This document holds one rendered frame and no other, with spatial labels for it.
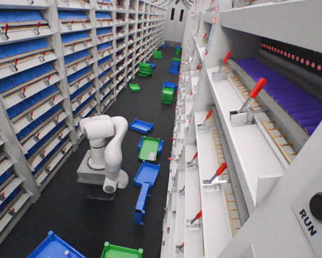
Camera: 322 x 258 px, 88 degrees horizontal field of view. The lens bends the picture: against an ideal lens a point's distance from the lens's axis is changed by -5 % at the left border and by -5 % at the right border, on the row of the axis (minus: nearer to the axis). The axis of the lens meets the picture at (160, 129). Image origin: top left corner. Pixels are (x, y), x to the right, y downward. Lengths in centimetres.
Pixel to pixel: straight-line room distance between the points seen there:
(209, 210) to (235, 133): 20
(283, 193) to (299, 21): 18
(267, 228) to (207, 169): 33
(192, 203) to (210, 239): 28
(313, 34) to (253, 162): 16
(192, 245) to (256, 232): 40
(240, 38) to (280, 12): 47
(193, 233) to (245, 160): 40
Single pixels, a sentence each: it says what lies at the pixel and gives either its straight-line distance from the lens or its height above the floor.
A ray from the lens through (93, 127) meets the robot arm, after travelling 92.
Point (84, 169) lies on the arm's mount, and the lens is 154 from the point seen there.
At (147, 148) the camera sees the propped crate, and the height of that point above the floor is 7.
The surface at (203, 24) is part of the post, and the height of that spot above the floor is 146.
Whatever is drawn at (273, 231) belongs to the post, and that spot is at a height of 134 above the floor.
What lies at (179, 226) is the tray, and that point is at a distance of 86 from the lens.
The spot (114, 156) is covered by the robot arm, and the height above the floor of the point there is 87.
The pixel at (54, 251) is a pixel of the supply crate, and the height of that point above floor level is 40.
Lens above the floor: 149
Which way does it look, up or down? 34 degrees down
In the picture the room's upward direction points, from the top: 9 degrees clockwise
